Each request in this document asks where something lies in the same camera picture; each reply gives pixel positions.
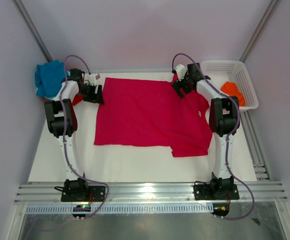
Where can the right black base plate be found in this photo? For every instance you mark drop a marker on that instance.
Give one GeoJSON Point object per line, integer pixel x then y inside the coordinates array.
{"type": "Point", "coordinates": [204, 191]}

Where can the magenta t shirt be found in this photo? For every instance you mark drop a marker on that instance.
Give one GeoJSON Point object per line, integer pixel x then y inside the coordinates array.
{"type": "Point", "coordinates": [149, 113]}

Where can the left corner aluminium post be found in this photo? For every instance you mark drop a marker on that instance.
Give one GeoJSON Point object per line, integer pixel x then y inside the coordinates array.
{"type": "Point", "coordinates": [33, 30]}

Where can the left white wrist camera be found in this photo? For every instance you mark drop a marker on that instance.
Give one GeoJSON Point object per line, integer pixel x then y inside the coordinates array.
{"type": "Point", "coordinates": [93, 77]}

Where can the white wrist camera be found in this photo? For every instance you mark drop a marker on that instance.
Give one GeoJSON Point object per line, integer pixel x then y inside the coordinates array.
{"type": "Point", "coordinates": [93, 77]}
{"type": "Point", "coordinates": [179, 71]}

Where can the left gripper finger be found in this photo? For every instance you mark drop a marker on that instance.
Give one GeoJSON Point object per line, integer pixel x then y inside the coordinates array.
{"type": "Point", "coordinates": [94, 100]}
{"type": "Point", "coordinates": [99, 95]}

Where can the white plastic basket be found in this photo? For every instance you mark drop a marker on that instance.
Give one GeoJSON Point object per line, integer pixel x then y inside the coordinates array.
{"type": "Point", "coordinates": [222, 71]}

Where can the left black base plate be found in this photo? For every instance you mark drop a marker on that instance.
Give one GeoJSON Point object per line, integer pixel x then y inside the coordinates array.
{"type": "Point", "coordinates": [92, 193]}

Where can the aluminium rail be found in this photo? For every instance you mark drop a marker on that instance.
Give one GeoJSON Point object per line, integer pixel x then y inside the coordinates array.
{"type": "Point", "coordinates": [255, 149]}
{"type": "Point", "coordinates": [148, 192]}

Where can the left black controller board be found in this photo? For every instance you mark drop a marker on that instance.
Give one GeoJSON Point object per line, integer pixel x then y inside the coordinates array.
{"type": "Point", "coordinates": [81, 210]}

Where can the right corner aluminium post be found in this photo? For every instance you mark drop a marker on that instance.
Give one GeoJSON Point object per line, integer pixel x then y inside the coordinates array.
{"type": "Point", "coordinates": [261, 26]}

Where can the orange t shirt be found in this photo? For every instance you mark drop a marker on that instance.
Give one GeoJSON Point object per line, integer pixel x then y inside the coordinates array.
{"type": "Point", "coordinates": [231, 89]}

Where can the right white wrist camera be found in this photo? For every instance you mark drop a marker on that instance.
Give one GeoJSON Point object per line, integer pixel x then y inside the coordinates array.
{"type": "Point", "coordinates": [179, 71]}

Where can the teal folded t shirt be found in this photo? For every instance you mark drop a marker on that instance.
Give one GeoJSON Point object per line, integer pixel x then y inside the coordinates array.
{"type": "Point", "coordinates": [68, 74]}

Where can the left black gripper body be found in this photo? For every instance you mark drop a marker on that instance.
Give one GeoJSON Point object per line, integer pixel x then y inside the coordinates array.
{"type": "Point", "coordinates": [89, 91]}

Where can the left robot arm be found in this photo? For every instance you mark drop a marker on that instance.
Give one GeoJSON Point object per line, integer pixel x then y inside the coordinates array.
{"type": "Point", "coordinates": [62, 123]}

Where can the red folded t shirt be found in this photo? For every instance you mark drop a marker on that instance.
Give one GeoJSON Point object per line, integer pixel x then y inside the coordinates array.
{"type": "Point", "coordinates": [77, 99]}

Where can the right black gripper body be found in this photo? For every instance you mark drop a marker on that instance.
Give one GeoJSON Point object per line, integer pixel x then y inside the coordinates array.
{"type": "Point", "coordinates": [187, 77]}

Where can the blue folded t shirt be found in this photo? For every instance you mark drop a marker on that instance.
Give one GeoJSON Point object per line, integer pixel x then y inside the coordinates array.
{"type": "Point", "coordinates": [48, 79]}

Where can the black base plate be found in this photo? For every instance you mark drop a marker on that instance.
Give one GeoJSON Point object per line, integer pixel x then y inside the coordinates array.
{"type": "Point", "coordinates": [204, 191]}
{"type": "Point", "coordinates": [92, 193]}

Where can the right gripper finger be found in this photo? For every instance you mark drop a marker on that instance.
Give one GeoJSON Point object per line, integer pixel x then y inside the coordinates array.
{"type": "Point", "coordinates": [187, 86]}
{"type": "Point", "coordinates": [177, 86]}

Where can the right black controller board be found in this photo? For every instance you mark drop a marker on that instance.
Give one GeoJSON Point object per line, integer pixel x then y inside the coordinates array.
{"type": "Point", "coordinates": [220, 210]}

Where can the black controller board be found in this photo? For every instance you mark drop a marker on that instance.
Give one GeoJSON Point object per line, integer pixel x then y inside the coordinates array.
{"type": "Point", "coordinates": [81, 210]}
{"type": "Point", "coordinates": [220, 210]}

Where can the aluminium front rail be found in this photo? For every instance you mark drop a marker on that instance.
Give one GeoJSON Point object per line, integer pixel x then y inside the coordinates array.
{"type": "Point", "coordinates": [148, 192]}

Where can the slotted grey cable duct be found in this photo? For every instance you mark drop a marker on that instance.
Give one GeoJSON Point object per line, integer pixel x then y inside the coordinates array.
{"type": "Point", "coordinates": [128, 208]}

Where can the right side aluminium rail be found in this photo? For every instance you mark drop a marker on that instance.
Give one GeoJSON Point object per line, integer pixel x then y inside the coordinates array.
{"type": "Point", "coordinates": [255, 149]}

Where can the corner aluminium post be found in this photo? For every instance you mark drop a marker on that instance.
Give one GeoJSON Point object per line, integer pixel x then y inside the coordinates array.
{"type": "Point", "coordinates": [33, 30]}
{"type": "Point", "coordinates": [261, 26]}

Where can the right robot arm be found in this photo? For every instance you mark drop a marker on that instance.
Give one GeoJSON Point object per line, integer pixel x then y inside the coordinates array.
{"type": "Point", "coordinates": [224, 120]}

